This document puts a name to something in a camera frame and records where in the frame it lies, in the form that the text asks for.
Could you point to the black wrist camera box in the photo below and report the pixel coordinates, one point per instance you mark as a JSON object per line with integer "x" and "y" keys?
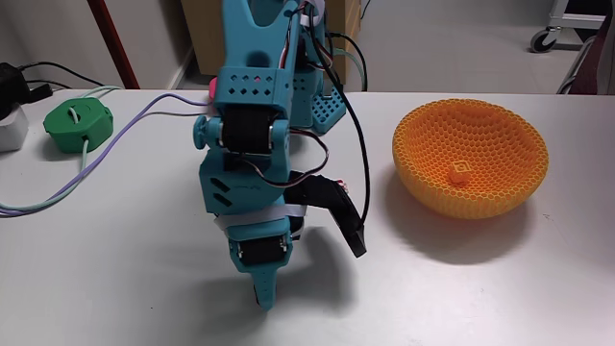
{"x": 331, "y": 197}

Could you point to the white plastic block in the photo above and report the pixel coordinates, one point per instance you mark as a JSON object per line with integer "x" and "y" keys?
{"x": 12, "y": 132}

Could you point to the dark chair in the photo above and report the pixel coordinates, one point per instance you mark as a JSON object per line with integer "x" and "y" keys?
{"x": 582, "y": 77}

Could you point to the grey caster wheel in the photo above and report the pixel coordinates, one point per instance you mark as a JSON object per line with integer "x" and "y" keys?
{"x": 543, "y": 42}

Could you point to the yellow honeycomb basket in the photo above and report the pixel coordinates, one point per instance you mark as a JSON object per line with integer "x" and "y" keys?
{"x": 504, "y": 139}

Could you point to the pink plastic hub box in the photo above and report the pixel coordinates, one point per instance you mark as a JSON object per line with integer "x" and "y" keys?
{"x": 212, "y": 91}

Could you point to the yellow cube piece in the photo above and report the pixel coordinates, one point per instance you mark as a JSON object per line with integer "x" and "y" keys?
{"x": 460, "y": 174}

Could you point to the green plastic hub box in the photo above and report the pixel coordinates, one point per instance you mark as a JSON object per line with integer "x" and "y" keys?
{"x": 72, "y": 130}

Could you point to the black power adapter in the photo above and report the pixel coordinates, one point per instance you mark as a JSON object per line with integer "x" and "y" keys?
{"x": 9, "y": 89}

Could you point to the white cart frame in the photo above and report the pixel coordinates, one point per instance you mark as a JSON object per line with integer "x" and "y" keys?
{"x": 576, "y": 20}

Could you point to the red metal pole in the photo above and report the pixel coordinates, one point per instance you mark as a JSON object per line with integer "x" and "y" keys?
{"x": 113, "y": 45}

